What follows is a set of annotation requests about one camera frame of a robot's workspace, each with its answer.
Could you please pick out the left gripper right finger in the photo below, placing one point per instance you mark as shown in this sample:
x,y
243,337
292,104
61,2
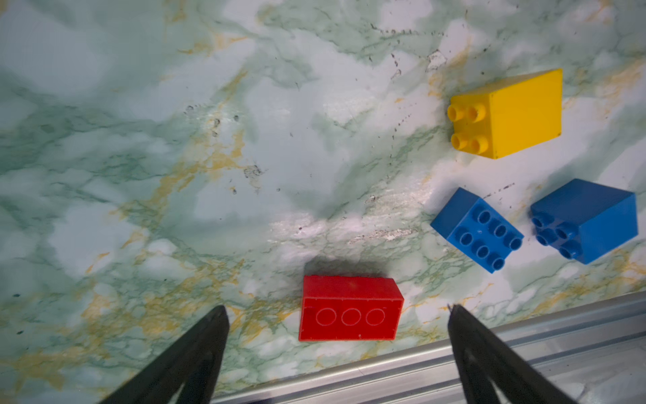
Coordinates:
x,y
487,365

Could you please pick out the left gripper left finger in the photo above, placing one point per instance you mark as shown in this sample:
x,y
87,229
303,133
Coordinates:
x,y
189,367

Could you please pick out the blue lego brick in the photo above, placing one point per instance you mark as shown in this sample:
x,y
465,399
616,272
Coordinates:
x,y
585,220
477,230

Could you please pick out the red lego brick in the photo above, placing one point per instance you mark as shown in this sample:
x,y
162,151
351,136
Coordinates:
x,y
342,308

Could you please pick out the yellow lego brick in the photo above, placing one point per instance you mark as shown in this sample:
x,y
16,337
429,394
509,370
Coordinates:
x,y
508,116

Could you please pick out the aluminium front rail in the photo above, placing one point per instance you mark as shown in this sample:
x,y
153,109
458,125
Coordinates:
x,y
593,353

